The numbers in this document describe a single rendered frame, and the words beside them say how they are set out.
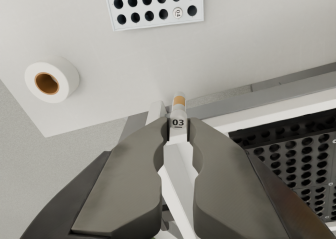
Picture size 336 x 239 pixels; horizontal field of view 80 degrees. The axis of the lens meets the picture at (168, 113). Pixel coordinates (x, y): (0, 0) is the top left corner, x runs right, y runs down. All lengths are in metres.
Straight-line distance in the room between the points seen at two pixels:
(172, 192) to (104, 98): 0.22
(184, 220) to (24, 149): 1.61
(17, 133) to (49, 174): 0.41
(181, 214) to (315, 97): 0.21
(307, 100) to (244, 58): 0.13
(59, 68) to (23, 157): 1.56
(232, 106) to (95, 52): 0.23
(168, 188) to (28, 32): 0.32
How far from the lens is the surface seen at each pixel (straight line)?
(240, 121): 0.25
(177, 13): 0.28
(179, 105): 0.15
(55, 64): 0.36
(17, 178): 2.10
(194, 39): 0.34
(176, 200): 0.27
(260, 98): 0.28
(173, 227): 0.71
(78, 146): 1.59
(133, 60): 0.35
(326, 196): 0.37
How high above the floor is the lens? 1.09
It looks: 60 degrees down
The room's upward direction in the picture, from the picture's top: 175 degrees counter-clockwise
